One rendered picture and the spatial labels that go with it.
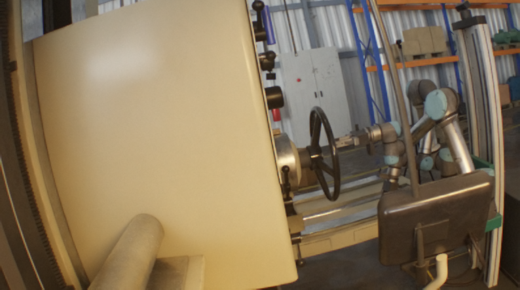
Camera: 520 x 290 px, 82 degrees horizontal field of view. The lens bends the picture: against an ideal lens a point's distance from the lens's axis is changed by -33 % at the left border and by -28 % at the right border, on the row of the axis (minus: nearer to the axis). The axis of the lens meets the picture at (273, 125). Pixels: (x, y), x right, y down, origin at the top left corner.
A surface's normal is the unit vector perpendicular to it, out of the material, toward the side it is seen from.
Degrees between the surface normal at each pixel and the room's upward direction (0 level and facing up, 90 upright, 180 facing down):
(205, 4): 90
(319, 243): 90
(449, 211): 109
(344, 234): 90
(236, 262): 90
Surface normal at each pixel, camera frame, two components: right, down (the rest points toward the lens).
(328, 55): 0.11, 0.09
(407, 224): -0.07, 0.45
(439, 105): -0.84, 0.10
